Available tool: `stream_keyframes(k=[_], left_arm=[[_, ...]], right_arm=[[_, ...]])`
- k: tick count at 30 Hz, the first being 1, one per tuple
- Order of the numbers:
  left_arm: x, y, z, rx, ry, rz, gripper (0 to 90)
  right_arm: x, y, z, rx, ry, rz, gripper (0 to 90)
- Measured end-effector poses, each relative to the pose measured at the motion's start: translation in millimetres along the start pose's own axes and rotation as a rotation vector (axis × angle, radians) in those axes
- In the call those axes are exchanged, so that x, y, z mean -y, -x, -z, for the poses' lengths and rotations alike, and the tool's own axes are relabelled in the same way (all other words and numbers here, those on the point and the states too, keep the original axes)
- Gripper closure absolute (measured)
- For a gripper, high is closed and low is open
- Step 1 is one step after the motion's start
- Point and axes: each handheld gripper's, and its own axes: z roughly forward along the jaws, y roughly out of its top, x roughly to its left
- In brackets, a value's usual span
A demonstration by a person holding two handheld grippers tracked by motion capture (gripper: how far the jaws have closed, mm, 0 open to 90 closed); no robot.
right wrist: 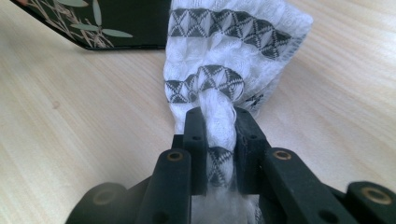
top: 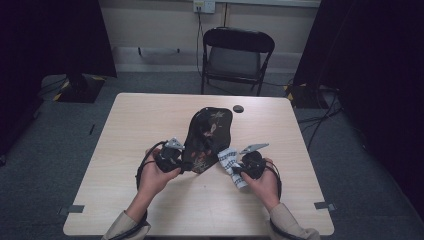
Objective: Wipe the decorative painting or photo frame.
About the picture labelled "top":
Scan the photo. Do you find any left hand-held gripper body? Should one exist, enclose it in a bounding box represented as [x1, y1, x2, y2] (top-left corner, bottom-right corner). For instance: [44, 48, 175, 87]
[154, 136, 185, 174]

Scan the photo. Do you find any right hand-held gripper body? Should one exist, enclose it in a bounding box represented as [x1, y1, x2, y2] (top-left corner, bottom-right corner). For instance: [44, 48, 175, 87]
[239, 143, 270, 180]

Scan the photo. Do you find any white grey-patterned cloth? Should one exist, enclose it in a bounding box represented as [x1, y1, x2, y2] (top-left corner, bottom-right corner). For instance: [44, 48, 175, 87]
[217, 147, 249, 190]

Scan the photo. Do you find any person's right hand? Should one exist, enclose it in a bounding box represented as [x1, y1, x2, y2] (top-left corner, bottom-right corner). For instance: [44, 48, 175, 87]
[241, 158, 283, 210]

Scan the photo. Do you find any person's left hand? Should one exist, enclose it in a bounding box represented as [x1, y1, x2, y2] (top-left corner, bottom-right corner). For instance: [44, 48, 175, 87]
[137, 148, 183, 202]

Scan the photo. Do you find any grey tape strip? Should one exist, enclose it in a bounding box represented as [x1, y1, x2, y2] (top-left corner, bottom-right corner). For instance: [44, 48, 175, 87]
[59, 204, 85, 216]
[313, 201, 337, 212]

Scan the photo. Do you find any black stand base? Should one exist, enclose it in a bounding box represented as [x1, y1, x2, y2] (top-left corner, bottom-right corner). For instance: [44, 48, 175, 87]
[284, 83, 322, 110]
[52, 73, 107, 104]

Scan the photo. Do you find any black folding chair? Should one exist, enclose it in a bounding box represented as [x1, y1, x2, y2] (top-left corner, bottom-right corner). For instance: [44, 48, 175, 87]
[200, 27, 276, 97]

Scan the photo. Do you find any black curtain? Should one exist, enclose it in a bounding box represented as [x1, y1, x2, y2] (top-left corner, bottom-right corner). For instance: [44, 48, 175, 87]
[293, 0, 424, 212]
[0, 0, 118, 158]

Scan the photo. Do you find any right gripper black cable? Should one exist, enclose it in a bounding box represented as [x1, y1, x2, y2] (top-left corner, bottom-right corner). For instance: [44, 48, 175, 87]
[265, 159, 303, 240]

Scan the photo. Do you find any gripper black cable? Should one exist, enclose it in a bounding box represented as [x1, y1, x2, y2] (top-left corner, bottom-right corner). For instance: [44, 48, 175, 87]
[108, 140, 168, 240]
[265, 159, 303, 240]

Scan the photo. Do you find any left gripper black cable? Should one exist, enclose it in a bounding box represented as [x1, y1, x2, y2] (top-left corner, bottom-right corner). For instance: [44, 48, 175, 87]
[108, 140, 168, 240]

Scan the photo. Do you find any black floor cable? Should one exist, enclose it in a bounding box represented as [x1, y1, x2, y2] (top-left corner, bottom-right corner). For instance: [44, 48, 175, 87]
[297, 87, 345, 152]

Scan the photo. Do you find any black hanging power cable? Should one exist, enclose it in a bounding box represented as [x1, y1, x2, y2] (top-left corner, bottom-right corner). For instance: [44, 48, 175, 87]
[195, 9, 205, 78]

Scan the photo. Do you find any white wall socket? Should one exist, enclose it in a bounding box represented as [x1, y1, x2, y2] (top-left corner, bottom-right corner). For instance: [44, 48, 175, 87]
[193, 0, 216, 14]

